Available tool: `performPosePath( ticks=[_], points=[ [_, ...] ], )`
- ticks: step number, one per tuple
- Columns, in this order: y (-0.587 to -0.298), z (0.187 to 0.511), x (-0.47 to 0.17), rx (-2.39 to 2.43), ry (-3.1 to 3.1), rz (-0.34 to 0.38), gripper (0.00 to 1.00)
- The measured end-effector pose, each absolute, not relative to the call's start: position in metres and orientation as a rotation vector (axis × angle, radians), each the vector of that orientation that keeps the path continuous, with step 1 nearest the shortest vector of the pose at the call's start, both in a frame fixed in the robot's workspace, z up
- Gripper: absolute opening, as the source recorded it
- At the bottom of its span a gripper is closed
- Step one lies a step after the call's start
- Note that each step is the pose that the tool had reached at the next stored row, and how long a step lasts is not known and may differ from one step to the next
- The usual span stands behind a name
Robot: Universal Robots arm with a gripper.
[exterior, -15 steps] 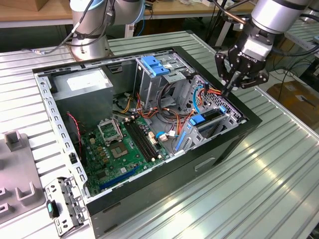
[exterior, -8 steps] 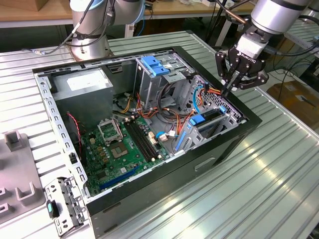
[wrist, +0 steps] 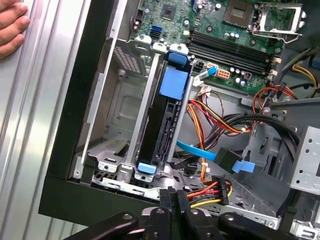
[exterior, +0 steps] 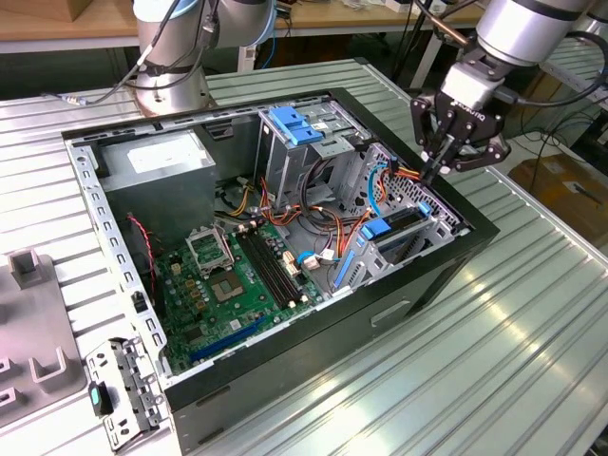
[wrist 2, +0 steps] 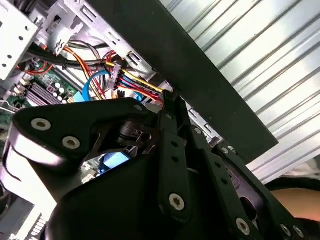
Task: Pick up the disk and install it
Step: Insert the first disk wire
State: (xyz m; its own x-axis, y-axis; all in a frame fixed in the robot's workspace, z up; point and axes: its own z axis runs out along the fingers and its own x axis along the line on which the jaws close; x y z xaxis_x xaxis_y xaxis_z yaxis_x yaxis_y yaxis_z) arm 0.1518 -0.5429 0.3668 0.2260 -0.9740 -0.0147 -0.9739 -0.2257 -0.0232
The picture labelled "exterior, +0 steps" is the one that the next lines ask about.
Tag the black case rim clip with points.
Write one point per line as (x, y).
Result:
(139, 302)

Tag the blue expansion slot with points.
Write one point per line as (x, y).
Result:
(228, 341)

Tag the grey parts rack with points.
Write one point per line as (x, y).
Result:
(33, 323)

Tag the brown boxes under desk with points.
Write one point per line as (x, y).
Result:
(537, 83)

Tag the brown cardboard box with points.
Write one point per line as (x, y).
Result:
(560, 190)

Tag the blue plastic drive latch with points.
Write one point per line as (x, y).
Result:
(294, 126)

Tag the grey power supply unit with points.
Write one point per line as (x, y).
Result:
(157, 190)

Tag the green motherboard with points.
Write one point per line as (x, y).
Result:
(247, 299)

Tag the perforated metal disk bay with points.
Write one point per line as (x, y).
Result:
(368, 266)

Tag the white board connector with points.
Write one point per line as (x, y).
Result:
(291, 265)

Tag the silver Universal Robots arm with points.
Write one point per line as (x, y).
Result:
(522, 28)

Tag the CPU socket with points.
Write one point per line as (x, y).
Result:
(227, 287)

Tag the metal slat side table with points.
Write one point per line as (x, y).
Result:
(579, 62)

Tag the hard disk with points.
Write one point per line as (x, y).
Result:
(377, 229)

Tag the metal optical drive cage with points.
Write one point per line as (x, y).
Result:
(280, 166)

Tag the metal slot retention bracket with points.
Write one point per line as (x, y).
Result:
(133, 380)

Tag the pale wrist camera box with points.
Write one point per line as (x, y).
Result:
(468, 88)

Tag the black open PC case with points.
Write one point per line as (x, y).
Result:
(332, 361)

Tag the black RAM slot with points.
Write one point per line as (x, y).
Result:
(280, 263)
(287, 261)
(273, 266)
(266, 268)

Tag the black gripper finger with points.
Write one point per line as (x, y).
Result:
(423, 128)
(484, 154)

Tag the wooden desk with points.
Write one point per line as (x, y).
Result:
(28, 26)

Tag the teal plastic clip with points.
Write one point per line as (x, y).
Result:
(99, 398)

